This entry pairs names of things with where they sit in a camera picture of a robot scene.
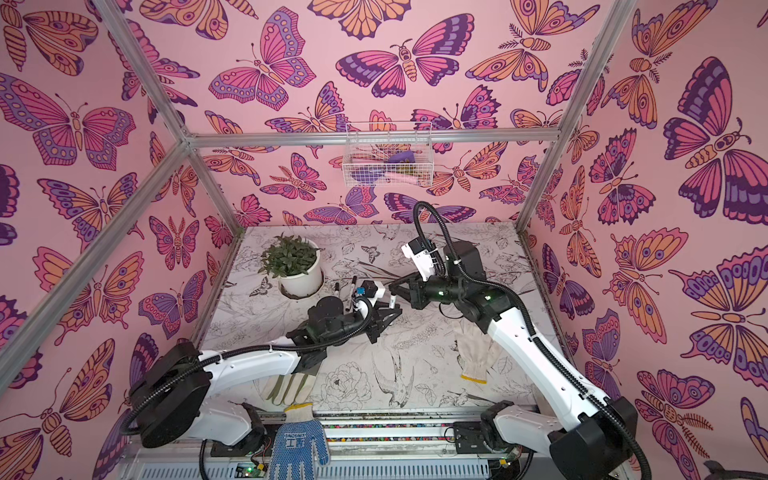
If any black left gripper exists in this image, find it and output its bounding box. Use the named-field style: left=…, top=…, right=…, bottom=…
left=318, top=303, right=401, bottom=352

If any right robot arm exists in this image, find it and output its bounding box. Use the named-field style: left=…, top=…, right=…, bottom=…
left=390, top=201, right=653, bottom=479

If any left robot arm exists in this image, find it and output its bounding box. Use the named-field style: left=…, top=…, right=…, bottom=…
left=119, top=295, right=402, bottom=448

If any white knit glove on table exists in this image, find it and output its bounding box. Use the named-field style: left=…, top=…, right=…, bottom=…
left=455, top=323, right=501, bottom=384

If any white plant pot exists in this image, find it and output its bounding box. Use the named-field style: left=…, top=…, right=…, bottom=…
left=277, top=254, right=324, bottom=299

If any green potted plant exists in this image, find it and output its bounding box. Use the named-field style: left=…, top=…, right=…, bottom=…
left=260, top=235, right=319, bottom=278

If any grey white work glove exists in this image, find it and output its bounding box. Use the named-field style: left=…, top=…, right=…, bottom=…
left=262, top=368, right=318, bottom=408

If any blue dotted glove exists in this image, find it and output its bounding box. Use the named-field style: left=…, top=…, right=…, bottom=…
left=267, top=403, right=330, bottom=480

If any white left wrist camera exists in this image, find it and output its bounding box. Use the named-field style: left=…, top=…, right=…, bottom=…
left=353, top=279, right=386, bottom=307

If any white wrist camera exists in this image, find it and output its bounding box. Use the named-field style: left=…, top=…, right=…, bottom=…
left=401, top=238, right=438, bottom=282
left=353, top=279, right=386, bottom=307

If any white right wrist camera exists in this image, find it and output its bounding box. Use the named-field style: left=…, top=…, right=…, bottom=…
left=401, top=238, right=438, bottom=282

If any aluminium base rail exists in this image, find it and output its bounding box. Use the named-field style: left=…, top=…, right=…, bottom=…
left=119, top=404, right=625, bottom=480

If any wire wall basket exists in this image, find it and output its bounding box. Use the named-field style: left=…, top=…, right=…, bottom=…
left=340, top=121, right=435, bottom=188

